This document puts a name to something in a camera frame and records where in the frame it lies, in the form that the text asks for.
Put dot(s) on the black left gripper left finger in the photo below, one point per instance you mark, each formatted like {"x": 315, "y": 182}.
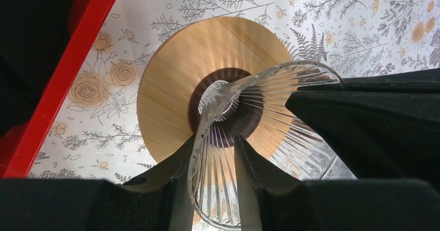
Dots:
{"x": 157, "y": 199}

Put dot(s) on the red plastic tray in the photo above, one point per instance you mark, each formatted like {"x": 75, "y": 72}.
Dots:
{"x": 21, "y": 145}

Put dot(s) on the clear ribbed glass dripper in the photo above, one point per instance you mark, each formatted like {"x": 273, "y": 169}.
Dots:
{"x": 254, "y": 108}

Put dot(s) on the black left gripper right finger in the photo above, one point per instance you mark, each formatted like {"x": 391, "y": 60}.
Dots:
{"x": 271, "y": 199}

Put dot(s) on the black cloth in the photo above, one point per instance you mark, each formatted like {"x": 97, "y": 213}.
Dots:
{"x": 34, "y": 36}

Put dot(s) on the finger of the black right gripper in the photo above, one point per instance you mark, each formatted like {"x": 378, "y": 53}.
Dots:
{"x": 382, "y": 127}

